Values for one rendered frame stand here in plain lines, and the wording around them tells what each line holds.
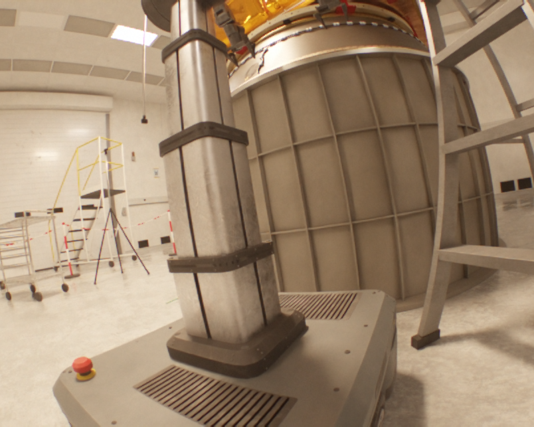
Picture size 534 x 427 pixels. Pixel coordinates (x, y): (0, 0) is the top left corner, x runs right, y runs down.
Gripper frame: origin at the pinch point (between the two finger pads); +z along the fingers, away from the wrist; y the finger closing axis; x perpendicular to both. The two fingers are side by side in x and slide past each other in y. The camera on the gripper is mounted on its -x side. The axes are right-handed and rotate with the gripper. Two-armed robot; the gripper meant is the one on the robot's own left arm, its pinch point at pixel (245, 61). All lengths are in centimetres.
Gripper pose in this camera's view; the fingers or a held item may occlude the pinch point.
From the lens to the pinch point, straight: 131.6
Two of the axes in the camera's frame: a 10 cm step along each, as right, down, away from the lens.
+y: -8.5, 1.5, 5.1
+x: -3.5, 5.6, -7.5
